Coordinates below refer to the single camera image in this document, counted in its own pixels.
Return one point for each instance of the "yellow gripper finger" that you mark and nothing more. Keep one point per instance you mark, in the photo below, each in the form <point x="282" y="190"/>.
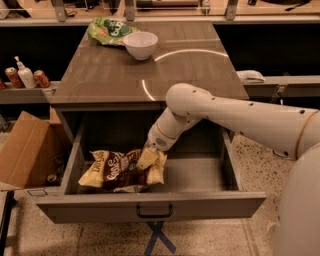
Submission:
<point x="148" y="157"/>

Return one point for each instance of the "brown yellow chip bag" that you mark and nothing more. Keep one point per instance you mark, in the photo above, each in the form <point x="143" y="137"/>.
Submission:
<point x="117" y="172"/>

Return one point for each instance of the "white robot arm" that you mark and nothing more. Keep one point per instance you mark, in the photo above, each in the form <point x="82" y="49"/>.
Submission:
<point x="291" y="131"/>

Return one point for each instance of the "open grey top drawer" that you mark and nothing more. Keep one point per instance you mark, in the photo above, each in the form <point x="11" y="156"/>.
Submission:
<point x="200" y="177"/>

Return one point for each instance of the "grey cabinet with counter top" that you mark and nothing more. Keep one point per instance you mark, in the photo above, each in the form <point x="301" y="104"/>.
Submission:
<point x="105" y="77"/>

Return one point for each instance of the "green chip bag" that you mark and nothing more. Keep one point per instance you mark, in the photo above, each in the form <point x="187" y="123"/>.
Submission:
<point x="110" y="32"/>

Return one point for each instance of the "blue tape cross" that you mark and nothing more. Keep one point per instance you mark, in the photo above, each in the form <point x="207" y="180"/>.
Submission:
<point x="158" y="234"/>

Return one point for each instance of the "can inside cardboard box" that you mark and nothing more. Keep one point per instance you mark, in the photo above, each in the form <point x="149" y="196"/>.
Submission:
<point x="53" y="180"/>

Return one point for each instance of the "brown cardboard box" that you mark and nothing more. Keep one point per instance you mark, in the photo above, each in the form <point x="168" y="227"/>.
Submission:
<point x="29" y="154"/>

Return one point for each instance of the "white ceramic bowl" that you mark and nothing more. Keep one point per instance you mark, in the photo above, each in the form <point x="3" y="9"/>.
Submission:
<point x="140" y="45"/>

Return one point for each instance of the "white folded cloth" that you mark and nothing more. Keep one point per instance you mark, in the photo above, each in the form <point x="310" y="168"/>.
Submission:
<point x="250" y="76"/>

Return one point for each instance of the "red soda can right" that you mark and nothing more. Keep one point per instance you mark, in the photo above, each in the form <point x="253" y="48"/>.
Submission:
<point x="42" y="79"/>

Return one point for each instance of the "red soda can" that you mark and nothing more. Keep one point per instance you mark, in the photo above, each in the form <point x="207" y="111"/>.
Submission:
<point x="42" y="79"/>
<point x="14" y="78"/>

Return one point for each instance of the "black stand at left edge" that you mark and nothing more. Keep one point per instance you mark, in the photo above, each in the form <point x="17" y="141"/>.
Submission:
<point x="6" y="215"/>

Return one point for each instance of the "white pump bottle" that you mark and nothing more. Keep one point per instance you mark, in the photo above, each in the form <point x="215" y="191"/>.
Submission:
<point x="25" y="74"/>

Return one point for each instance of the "grey side shelf left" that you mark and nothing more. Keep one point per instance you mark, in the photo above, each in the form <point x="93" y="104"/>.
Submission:
<point x="12" y="95"/>

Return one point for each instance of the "grey side shelf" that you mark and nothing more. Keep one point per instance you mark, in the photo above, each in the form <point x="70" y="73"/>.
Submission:
<point x="288" y="86"/>
<point x="12" y="95"/>

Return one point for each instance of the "grey side shelf right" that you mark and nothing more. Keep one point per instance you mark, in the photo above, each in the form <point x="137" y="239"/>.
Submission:
<point x="288" y="86"/>

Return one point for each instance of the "red soda can left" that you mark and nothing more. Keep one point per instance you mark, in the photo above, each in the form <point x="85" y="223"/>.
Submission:
<point x="14" y="78"/>

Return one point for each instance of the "black drawer handle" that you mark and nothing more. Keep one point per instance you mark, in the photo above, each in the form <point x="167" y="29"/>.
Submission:
<point x="154" y="212"/>

